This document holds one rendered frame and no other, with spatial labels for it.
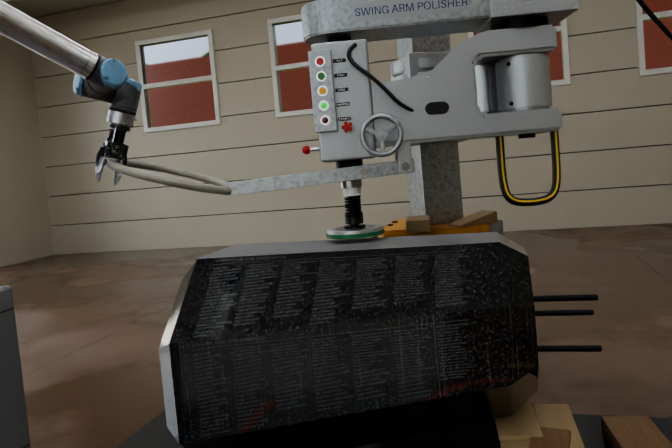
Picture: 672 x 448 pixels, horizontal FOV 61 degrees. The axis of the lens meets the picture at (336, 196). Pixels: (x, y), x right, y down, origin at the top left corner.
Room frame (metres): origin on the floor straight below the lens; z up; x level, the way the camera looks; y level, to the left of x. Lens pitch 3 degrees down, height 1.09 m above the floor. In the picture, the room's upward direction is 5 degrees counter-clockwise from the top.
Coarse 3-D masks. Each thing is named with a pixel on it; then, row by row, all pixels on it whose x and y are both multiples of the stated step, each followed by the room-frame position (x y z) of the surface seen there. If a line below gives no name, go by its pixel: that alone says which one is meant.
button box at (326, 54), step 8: (312, 56) 2.00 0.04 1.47; (328, 56) 2.00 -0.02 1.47; (312, 64) 2.00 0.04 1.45; (328, 64) 2.00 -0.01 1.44; (312, 72) 2.00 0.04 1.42; (328, 72) 2.00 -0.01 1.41; (312, 80) 2.00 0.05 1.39; (328, 80) 2.00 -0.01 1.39; (312, 88) 2.00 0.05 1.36; (328, 88) 2.00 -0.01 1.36; (312, 96) 2.00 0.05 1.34; (320, 96) 2.00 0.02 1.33; (328, 96) 2.00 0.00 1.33; (312, 104) 2.00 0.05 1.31; (320, 112) 2.00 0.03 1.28; (328, 112) 2.00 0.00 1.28; (336, 120) 2.00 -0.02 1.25; (320, 128) 2.00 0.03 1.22; (328, 128) 2.00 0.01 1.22; (336, 128) 2.00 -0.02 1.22
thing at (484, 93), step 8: (480, 64) 2.18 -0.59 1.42; (488, 64) 2.15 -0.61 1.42; (424, 72) 2.54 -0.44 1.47; (480, 72) 2.18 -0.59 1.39; (488, 72) 2.15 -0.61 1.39; (392, 80) 2.68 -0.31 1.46; (480, 80) 2.18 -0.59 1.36; (488, 80) 2.15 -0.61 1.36; (480, 88) 2.19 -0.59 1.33; (488, 88) 2.15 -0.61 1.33; (496, 88) 2.15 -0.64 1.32; (480, 96) 2.19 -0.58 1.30; (488, 96) 2.15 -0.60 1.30; (496, 96) 2.15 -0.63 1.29; (480, 104) 2.19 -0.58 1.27; (488, 104) 2.15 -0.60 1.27; (496, 104) 2.15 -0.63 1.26; (488, 112) 2.16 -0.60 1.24; (496, 112) 2.17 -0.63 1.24
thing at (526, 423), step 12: (528, 408) 1.86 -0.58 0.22; (504, 420) 1.79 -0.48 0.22; (516, 420) 1.78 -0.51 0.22; (528, 420) 1.78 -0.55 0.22; (504, 432) 1.71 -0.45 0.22; (516, 432) 1.70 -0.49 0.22; (528, 432) 1.70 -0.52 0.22; (540, 432) 1.69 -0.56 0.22; (552, 432) 1.69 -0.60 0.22; (564, 432) 1.68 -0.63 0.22; (540, 444) 1.63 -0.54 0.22; (552, 444) 1.62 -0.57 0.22; (564, 444) 1.62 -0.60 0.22
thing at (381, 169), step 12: (336, 168) 2.07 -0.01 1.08; (348, 168) 2.06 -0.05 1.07; (360, 168) 2.06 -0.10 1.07; (372, 168) 2.06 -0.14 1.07; (384, 168) 2.06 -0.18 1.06; (396, 168) 2.06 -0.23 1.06; (408, 168) 2.02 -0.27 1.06; (252, 180) 2.08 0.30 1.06; (264, 180) 2.08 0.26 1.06; (276, 180) 2.07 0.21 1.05; (288, 180) 2.07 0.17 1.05; (300, 180) 2.07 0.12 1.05; (312, 180) 2.07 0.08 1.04; (324, 180) 2.07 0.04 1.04; (336, 180) 2.07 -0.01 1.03; (348, 180) 2.06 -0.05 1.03; (240, 192) 2.08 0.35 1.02; (252, 192) 2.08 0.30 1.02
